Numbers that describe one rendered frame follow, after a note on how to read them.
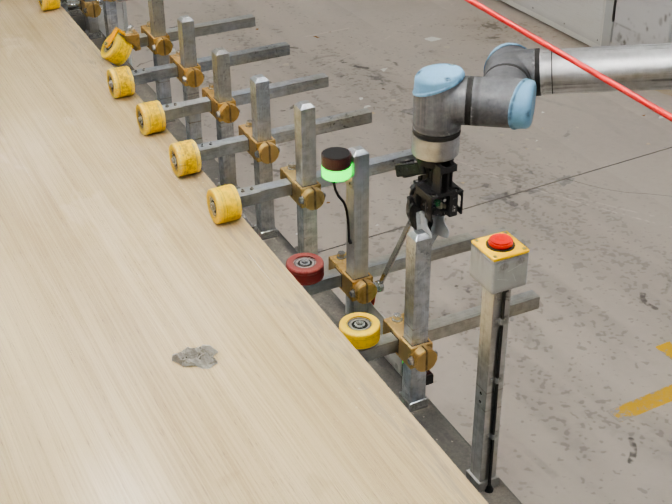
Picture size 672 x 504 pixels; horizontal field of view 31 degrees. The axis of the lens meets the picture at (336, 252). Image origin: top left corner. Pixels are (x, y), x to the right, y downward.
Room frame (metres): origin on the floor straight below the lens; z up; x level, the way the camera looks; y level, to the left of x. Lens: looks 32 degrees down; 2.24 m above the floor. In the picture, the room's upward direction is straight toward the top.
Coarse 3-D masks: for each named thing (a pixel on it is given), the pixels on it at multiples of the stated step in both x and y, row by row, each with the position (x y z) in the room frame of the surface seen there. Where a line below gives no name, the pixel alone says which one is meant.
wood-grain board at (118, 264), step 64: (0, 0) 3.73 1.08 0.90; (0, 64) 3.20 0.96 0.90; (64, 64) 3.19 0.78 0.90; (0, 128) 2.78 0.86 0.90; (64, 128) 2.77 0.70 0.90; (128, 128) 2.77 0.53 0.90; (0, 192) 2.43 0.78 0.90; (64, 192) 2.43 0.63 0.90; (128, 192) 2.43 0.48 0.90; (192, 192) 2.43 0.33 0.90; (0, 256) 2.15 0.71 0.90; (64, 256) 2.15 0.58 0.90; (128, 256) 2.15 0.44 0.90; (192, 256) 2.15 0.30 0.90; (256, 256) 2.14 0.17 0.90; (0, 320) 1.92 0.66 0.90; (64, 320) 1.91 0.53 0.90; (128, 320) 1.91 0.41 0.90; (192, 320) 1.91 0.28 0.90; (256, 320) 1.91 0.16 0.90; (320, 320) 1.91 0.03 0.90; (0, 384) 1.71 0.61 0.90; (64, 384) 1.71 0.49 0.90; (128, 384) 1.71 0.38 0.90; (192, 384) 1.71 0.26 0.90; (256, 384) 1.71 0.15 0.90; (320, 384) 1.71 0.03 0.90; (384, 384) 1.70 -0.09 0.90; (0, 448) 1.54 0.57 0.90; (64, 448) 1.54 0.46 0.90; (128, 448) 1.54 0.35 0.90; (192, 448) 1.53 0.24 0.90; (256, 448) 1.53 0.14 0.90; (320, 448) 1.53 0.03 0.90; (384, 448) 1.53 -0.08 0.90
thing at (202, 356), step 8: (184, 352) 1.79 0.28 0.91; (192, 352) 1.79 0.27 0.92; (200, 352) 1.79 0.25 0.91; (208, 352) 1.80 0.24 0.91; (216, 352) 1.80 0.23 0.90; (176, 360) 1.77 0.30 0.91; (184, 360) 1.77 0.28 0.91; (192, 360) 1.77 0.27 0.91; (200, 360) 1.77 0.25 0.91; (208, 360) 1.77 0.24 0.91; (216, 360) 1.78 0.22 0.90; (208, 368) 1.75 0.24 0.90
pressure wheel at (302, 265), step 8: (296, 256) 2.13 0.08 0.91; (304, 256) 2.14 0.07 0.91; (312, 256) 2.13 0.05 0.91; (288, 264) 2.10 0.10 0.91; (296, 264) 2.11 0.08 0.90; (304, 264) 2.10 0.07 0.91; (312, 264) 2.11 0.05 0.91; (320, 264) 2.10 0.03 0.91; (296, 272) 2.08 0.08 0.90; (304, 272) 2.07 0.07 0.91; (312, 272) 2.08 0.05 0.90; (320, 272) 2.09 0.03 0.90; (304, 280) 2.07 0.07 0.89; (312, 280) 2.08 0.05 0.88; (320, 280) 2.09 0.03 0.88
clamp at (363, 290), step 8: (336, 256) 2.19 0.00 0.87; (336, 264) 2.16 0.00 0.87; (344, 264) 2.16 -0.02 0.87; (344, 272) 2.13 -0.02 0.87; (368, 272) 2.13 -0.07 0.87; (344, 280) 2.12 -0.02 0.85; (352, 280) 2.09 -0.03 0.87; (360, 280) 2.10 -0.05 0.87; (368, 280) 2.10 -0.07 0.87; (344, 288) 2.12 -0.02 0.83; (352, 288) 2.09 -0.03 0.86; (360, 288) 2.08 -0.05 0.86; (368, 288) 2.08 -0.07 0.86; (376, 288) 2.09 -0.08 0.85; (352, 296) 2.08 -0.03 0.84; (360, 296) 2.07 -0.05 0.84; (368, 296) 2.08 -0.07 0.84
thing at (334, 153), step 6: (324, 150) 2.11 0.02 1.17; (330, 150) 2.11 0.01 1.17; (336, 150) 2.11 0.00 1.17; (342, 150) 2.11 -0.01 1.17; (348, 150) 2.11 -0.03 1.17; (324, 156) 2.09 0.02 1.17; (330, 156) 2.09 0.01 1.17; (336, 156) 2.09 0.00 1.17; (342, 156) 2.09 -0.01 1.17; (348, 156) 2.09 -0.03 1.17; (324, 168) 2.09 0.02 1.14; (348, 180) 2.11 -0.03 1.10; (336, 192) 2.10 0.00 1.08; (348, 216) 2.11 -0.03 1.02; (348, 222) 2.10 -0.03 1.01; (348, 228) 2.11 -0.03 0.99; (348, 234) 2.11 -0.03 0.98; (348, 240) 2.11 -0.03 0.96
